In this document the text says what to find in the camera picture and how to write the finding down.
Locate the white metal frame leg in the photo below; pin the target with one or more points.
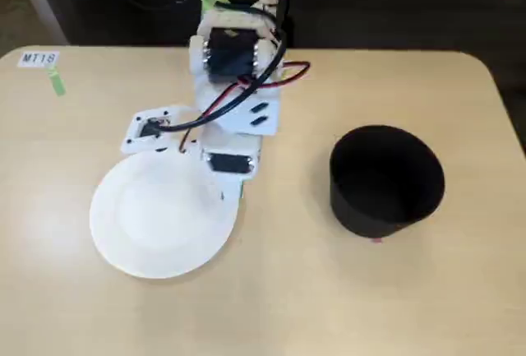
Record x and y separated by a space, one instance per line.
41 2

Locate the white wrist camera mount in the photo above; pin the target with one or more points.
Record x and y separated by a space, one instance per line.
144 130

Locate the white MT18 label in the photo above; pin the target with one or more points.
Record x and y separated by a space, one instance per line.
39 59

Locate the black cylindrical pot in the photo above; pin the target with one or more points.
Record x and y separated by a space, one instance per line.
386 183

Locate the white paper plate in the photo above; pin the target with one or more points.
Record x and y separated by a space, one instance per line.
164 216

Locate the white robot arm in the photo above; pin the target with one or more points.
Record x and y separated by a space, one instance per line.
230 56

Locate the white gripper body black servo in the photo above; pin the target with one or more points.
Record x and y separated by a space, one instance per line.
229 163

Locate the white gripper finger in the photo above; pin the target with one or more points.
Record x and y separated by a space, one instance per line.
228 187

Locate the pink tape piece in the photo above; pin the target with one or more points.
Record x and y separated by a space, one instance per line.
377 241

